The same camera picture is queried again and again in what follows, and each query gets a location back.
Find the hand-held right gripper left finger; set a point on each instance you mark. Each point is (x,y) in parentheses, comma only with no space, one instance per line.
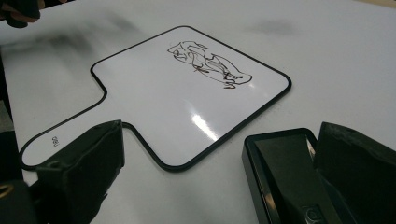
(81,174)

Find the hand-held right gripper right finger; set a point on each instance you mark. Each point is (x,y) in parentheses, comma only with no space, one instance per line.
(358,180)

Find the black whiteboard eraser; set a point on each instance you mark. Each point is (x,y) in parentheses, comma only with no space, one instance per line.
(280,177)

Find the white handheld whiteboard black rim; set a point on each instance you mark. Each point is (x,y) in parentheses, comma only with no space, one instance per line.
(174,115)

